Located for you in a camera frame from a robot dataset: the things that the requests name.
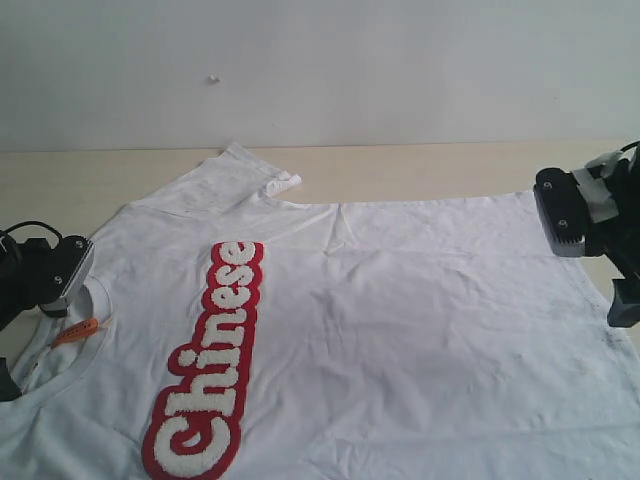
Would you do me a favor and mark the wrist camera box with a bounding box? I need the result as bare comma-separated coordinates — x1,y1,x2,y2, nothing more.
34,235,94,318
533,167,604,258

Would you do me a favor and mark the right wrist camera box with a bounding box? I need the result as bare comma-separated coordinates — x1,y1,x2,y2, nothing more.
533,167,604,258

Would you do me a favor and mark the orange neck label tag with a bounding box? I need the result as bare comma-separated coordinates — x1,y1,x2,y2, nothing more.
51,318,101,348

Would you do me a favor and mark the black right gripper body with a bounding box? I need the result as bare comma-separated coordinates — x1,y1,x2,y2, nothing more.
582,142,639,280

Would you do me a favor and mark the white t-shirt red Chinese patch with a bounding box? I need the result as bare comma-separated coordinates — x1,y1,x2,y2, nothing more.
1,145,639,479

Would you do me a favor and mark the black left camera cable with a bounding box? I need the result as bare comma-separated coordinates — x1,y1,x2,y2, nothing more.
0,219,65,246

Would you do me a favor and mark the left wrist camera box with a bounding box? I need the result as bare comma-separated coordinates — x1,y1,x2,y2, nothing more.
34,235,94,318

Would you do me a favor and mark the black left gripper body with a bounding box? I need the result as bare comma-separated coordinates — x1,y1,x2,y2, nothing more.
1,237,64,330

